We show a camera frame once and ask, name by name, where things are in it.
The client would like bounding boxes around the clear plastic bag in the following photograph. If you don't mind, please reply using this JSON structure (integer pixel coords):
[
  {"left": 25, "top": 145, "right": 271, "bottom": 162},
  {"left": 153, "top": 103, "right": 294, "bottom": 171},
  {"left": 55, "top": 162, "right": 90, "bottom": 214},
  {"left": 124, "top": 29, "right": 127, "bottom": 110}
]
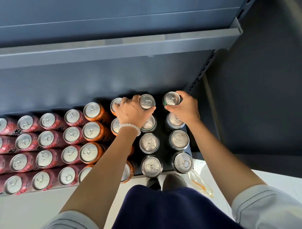
[{"left": 187, "top": 169, "right": 214, "bottom": 198}]

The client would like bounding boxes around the person's left hand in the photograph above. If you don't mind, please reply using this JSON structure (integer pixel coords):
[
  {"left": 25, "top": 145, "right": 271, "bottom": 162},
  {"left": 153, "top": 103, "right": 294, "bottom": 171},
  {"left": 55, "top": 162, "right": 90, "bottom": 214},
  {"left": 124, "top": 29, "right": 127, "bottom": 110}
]
[{"left": 113, "top": 95, "right": 157, "bottom": 129}]

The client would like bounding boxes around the light grey shirt sleeve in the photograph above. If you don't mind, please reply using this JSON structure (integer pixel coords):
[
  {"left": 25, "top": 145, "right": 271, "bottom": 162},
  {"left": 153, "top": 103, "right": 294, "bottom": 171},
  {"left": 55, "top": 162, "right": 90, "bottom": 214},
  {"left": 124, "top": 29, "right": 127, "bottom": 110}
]
[
  {"left": 231, "top": 184, "right": 302, "bottom": 229},
  {"left": 41, "top": 210, "right": 99, "bottom": 229}
]

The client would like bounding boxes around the person's right forearm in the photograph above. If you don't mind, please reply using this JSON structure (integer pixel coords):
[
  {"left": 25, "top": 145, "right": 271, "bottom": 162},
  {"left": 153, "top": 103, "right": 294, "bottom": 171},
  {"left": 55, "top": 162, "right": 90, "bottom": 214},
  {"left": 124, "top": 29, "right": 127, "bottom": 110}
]
[{"left": 187, "top": 120, "right": 267, "bottom": 206}]

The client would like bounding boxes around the navy blue shirt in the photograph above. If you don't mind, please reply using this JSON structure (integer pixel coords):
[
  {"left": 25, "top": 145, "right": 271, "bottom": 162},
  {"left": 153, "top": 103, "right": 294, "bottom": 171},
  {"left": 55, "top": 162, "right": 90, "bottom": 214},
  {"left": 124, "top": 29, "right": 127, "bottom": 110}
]
[{"left": 112, "top": 185, "right": 243, "bottom": 229}]

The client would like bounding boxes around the pink printed soda can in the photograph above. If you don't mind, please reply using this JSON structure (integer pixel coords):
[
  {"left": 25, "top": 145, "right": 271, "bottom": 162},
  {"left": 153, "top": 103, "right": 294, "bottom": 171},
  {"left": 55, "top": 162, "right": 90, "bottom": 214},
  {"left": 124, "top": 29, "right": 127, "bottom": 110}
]
[
  {"left": 17, "top": 115, "right": 42, "bottom": 133},
  {"left": 0, "top": 176, "right": 8, "bottom": 195},
  {"left": 39, "top": 113, "right": 68, "bottom": 131},
  {"left": 64, "top": 109, "right": 87, "bottom": 127},
  {"left": 63, "top": 126, "right": 85, "bottom": 145},
  {"left": 9, "top": 152, "right": 38, "bottom": 173},
  {"left": 0, "top": 117, "right": 19, "bottom": 136},
  {"left": 37, "top": 130, "right": 65, "bottom": 149},
  {"left": 4, "top": 173, "right": 35, "bottom": 196},
  {"left": 35, "top": 149, "right": 63, "bottom": 170},
  {"left": 15, "top": 133, "right": 41, "bottom": 151},
  {"left": 58, "top": 164, "right": 85, "bottom": 187},
  {"left": 61, "top": 145, "right": 82, "bottom": 165},
  {"left": 0, "top": 154, "right": 12, "bottom": 175},
  {"left": 31, "top": 169, "right": 61, "bottom": 191},
  {"left": 0, "top": 136, "right": 18, "bottom": 154}
]

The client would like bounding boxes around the grey shoe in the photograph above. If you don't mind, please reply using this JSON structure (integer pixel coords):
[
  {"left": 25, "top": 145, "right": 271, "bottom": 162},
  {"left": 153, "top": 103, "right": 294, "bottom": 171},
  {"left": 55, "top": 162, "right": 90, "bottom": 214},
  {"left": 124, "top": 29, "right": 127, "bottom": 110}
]
[{"left": 146, "top": 177, "right": 162, "bottom": 191}]

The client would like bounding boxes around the person's right hand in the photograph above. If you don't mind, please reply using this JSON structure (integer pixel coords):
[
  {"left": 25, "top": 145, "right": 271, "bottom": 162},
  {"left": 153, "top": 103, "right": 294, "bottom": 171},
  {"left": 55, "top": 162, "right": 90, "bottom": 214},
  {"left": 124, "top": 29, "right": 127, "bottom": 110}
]
[{"left": 164, "top": 90, "right": 201, "bottom": 126}]

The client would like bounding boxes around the grey metal shelf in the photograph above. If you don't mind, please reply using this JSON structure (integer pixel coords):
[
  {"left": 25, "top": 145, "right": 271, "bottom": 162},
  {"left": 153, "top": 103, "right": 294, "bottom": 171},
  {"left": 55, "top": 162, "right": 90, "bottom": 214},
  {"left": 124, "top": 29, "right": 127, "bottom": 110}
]
[{"left": 0, "top": 0, "right": 243, "bottom": 196}]

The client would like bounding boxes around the dark grey shelf unit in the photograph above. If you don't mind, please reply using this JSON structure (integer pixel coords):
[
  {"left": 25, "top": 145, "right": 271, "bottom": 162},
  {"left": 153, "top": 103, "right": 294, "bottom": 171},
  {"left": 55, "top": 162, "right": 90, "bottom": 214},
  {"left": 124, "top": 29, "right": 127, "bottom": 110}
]
[{"left": 186, "top": 0, "right": 302, "bottom": 179}]

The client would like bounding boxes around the white bead bracelet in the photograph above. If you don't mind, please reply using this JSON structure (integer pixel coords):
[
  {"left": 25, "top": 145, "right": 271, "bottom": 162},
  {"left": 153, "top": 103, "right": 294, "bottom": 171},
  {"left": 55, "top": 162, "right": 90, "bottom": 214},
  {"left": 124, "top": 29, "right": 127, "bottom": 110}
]
[{"left": 118, "top": 123, "right": 142, "bottom": 137}]

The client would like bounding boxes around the person's left forearm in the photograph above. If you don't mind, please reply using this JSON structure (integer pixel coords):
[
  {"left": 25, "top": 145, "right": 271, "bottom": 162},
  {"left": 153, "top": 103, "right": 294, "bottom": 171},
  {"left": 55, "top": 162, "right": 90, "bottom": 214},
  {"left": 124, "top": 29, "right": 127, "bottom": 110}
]
[{"left": 59, "top": 127, "right": 140, "bottom": 228}]

